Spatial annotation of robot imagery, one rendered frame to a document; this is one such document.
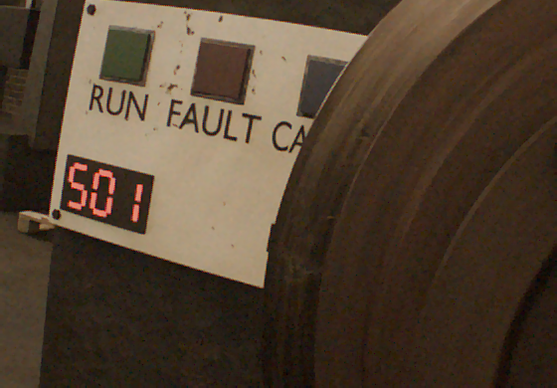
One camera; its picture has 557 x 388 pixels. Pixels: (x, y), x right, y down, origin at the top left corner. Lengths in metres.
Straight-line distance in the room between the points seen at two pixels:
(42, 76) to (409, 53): 5.32
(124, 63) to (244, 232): 0.15
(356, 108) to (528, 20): 0.10
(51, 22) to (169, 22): 5.09
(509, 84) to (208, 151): 0.28
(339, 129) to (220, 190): 0.19
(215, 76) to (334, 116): 0.18
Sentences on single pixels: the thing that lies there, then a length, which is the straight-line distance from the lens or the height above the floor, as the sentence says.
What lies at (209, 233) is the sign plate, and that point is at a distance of 0.58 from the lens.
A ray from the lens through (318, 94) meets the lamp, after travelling 0.54.
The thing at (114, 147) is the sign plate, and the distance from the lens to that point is 0.61.
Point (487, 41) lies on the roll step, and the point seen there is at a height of 1.24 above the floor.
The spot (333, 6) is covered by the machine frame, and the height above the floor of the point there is 1.26.
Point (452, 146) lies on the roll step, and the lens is 0.35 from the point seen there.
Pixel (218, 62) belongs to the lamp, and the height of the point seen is 1.21.
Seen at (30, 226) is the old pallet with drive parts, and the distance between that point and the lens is 5.19.
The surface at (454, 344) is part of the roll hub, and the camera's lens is 0.31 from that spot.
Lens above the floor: 1.20
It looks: 7 degrees down
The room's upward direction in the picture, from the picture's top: 11 degrees clockwise
